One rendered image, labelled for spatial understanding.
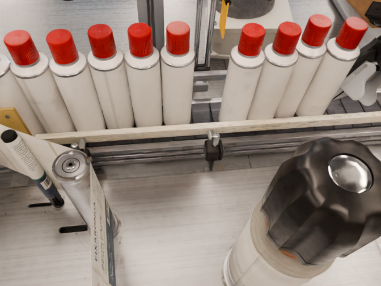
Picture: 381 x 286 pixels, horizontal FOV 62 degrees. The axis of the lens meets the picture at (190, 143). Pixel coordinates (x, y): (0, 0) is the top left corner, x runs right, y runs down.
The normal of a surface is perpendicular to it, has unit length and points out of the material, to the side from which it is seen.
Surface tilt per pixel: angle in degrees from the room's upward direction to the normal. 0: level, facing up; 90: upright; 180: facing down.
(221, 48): 90
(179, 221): 0
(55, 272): 0
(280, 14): 5
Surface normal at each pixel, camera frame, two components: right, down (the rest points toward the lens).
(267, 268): -0.65, 0.64
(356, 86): -0.87, -0.18
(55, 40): 0.05, -0.58
